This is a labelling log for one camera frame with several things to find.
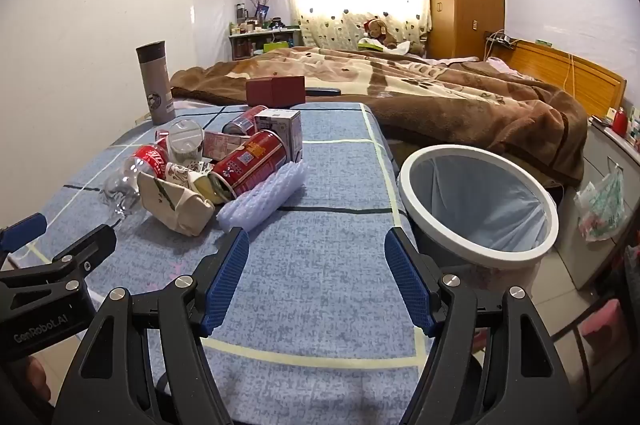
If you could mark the light blue bin liner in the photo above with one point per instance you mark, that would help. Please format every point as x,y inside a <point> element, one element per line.
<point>475,205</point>

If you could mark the cluttered white shelf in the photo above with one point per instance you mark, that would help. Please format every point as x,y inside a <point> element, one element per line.
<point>255,42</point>

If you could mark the red jar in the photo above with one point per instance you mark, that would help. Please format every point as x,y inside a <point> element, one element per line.
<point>620,123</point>

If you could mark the black remote control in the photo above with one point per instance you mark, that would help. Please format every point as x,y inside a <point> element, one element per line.
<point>322,92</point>

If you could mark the brown patterned blanket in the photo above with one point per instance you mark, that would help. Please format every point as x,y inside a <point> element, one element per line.
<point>450,105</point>

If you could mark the dark red box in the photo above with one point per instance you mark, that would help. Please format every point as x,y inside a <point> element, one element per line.
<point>275,92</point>

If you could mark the patterned paper bag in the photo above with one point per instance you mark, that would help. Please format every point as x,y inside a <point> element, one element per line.
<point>182,172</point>

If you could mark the white foam net sleeve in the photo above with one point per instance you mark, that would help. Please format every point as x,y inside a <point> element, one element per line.
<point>265,200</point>

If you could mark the wooden bed headboard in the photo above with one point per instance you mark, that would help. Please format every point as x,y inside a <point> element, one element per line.
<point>575,75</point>

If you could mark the white rimmed grey trash bin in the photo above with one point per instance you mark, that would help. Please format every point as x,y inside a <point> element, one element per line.
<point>515,255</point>

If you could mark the white and green plastic bag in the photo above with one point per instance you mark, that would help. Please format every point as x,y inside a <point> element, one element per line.
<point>602,205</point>

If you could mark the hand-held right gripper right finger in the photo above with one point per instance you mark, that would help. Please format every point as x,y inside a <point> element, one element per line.
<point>407,275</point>

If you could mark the large red drink can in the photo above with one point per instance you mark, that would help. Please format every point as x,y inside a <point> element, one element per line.
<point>250,162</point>

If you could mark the brown teddy bear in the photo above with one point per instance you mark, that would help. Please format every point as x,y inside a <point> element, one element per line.
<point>382,32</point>

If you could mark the person's left hand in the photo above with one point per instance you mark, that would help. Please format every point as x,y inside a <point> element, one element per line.
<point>39,377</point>

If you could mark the pink stool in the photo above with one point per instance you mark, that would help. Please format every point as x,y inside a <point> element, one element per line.
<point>600,330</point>

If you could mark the grey bedside cabinet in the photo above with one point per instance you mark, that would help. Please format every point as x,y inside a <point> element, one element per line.
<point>595,165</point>

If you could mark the purple and white carton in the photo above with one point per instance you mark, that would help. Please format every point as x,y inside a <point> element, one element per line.
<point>287,127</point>

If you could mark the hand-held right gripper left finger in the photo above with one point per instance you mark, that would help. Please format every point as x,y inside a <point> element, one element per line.
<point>227,275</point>

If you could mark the white power strip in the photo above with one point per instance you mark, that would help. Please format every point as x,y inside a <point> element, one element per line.
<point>499,38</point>

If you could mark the pink cloth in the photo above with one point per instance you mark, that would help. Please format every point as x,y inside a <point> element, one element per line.
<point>502,66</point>

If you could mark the blue checked tablecloth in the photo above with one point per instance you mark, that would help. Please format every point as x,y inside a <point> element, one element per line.
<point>325,230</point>

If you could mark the cream cloth bag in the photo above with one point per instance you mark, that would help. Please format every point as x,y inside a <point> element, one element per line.
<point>175,205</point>

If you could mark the white and red carton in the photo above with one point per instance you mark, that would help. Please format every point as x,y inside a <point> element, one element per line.
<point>220,145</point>

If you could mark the clear bottle with red label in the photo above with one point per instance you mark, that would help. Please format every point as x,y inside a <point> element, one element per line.
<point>147,160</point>

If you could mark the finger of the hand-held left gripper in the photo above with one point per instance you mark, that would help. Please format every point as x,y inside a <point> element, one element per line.
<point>75,260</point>
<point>22,232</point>

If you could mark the grey thermos tumbler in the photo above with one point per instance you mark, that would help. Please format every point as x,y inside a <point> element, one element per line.
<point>156,80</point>

